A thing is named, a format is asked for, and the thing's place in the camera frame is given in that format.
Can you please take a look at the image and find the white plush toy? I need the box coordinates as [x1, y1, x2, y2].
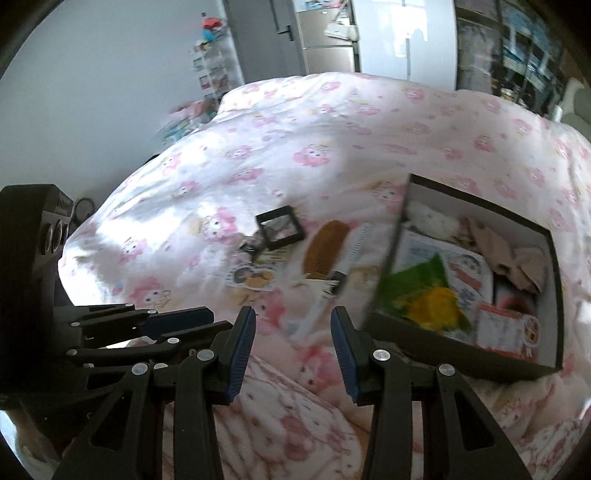
[405, 202, 465, 241]

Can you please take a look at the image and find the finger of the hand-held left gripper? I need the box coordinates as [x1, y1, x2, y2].
[69, 304, 215, 344]
[67, 320, 235, 370]

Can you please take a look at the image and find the white cabinet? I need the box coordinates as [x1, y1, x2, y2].
[353, 0, 459, 92]

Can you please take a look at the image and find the dark shelf unit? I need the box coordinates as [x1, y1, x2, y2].
[455, 0, 571, 121]

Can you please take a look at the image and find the printed paper leaflet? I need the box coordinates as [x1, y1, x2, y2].
[398, 230, 496, 326]

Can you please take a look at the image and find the colourful toy pile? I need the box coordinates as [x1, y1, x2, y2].
[157, 98, 219, 141]

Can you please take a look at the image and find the yellow foil packet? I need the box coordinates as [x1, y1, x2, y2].
[399, 285, 472, 334]

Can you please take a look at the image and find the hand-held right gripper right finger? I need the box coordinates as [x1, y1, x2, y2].
[330, 305, 534, 480]

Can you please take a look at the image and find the green snack packet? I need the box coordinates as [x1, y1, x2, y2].
[378, 253, 451, 319]

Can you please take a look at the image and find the steel refrigerator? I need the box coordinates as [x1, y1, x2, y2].
[294, 0, 362, 75]

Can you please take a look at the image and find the black square display frame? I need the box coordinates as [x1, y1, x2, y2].
[255, 208, 306, 251]

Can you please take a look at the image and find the white wire shelf rack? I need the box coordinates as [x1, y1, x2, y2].
[190, 39, 245, 100]

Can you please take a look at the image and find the black storage box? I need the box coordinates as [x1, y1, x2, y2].
[364, 174, 566, 384]

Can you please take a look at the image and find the beige cloth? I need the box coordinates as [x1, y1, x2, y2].
[459, 217, 549, 294]

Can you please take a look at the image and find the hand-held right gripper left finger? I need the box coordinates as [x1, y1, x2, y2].
[52, 305, 257, 480]

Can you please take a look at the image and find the grey door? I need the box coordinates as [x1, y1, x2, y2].
[225, 0, 306, 86]

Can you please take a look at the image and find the grey chair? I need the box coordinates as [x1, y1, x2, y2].
[554, 76, 591, 139]

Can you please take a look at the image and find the white plastic stick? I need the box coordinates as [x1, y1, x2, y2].
[293, 277, 335, 344]

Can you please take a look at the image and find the pink cartoon printed blanket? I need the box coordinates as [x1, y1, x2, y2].
[60, 71, 591, 480]

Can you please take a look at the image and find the red snack packet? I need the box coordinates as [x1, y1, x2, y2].
[475, 302, 542, 361]

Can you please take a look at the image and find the black cable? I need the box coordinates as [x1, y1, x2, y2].
[71, 198, 97, 224]

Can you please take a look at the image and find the brown wooden comb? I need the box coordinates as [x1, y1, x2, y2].
[302, 220, 352, 281]

